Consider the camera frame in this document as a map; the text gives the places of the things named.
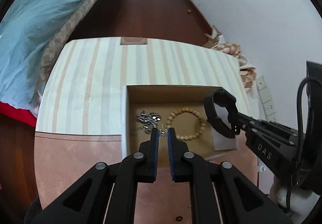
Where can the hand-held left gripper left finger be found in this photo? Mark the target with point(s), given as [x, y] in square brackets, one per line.
[154, 143]

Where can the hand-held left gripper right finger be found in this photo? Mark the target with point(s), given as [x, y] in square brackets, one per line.
[171, 143]

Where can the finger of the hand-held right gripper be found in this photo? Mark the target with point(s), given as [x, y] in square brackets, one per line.
[270, 124]
[266, 134]

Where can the small silver earring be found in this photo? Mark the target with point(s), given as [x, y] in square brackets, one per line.
[162, 133]

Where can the white cardboard box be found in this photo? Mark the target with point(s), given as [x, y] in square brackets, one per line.
[125, 118]

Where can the black bangle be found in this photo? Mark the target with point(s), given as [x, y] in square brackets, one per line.
[210, 113]

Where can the white knob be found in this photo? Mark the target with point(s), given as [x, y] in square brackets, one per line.
[261, 169]

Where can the white plastic object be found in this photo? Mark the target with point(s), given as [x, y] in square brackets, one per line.
[299, 195]

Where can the checkered paper bag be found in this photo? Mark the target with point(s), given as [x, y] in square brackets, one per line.
[231, 49]

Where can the striped tablecloth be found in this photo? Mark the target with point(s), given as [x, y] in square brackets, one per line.
[95, 75]

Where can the brown cloth label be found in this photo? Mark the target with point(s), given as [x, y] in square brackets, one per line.
[133, 41]

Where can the checkered beige mattress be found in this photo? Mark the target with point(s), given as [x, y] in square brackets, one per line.
[63, 38]

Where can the red cloth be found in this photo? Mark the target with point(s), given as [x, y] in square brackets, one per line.
[15, 114]

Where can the blue blanket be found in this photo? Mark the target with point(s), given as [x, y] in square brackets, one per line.
[37, 25]

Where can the white wall socket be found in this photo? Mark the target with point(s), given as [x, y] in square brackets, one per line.
[265, 99]

